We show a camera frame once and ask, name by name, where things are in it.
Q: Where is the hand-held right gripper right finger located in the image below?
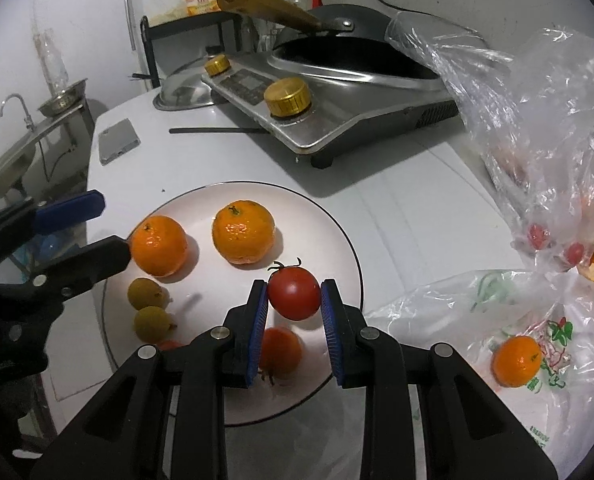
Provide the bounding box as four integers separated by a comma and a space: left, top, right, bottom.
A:
319, 278, 560, 480

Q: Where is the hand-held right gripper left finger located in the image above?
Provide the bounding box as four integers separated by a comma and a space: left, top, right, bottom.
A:
29, 280, 270, 480

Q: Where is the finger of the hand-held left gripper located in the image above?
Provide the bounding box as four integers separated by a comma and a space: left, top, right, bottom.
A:
0, 189, 106, 261
0, 235, 132, 312

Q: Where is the brown longan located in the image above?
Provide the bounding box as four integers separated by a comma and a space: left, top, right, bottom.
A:
128, 277, 170, 311
133, 306, 178, 343

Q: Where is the orange mandarin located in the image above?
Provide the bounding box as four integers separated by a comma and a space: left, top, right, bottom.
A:
212, 200, 276, 266
492, 336, 542, 388
129, 215, 188, 278

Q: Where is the white plate with dark rim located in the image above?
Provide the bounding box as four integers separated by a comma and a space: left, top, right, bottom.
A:
101, 181, 362, 427

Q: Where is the printed clear plastic bag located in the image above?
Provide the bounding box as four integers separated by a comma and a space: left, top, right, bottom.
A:
364, 269, 594, 480

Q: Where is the steel sink with faucet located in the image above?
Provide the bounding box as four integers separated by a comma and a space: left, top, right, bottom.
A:
0, 110, 95, 211

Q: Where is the grey smartphone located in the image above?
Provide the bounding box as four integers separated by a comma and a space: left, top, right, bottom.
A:
98, 118, 142, 166

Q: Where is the steel faucet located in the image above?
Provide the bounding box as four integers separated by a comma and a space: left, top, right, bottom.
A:
0, 93, 36, 133

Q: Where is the steel bowl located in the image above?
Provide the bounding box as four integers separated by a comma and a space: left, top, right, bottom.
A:
38, 78, 88, 118

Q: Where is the clear plastic bottle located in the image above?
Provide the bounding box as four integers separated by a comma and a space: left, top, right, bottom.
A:
37, 30, 72, 88

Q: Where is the steel pot lid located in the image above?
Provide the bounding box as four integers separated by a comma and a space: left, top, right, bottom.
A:
153, 57, 218, 111

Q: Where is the black chopstick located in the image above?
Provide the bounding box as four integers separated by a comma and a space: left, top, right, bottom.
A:
169, 126, 270, 136

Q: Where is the black metal rack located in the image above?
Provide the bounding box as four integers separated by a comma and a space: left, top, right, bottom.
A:
140, 10, 242, 90

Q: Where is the steel induction cooker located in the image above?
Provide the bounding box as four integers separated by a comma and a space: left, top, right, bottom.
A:
201, 35, 460, 170

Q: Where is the large clear plastic bag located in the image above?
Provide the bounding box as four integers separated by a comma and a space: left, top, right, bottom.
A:
384, 10, 594, 273

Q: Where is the thin grey wall pipe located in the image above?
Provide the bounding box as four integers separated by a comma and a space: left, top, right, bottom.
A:
119, 0, 138, 52

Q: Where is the black wok with wooden handle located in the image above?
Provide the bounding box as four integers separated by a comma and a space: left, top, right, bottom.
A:
216, 0, 442, 83

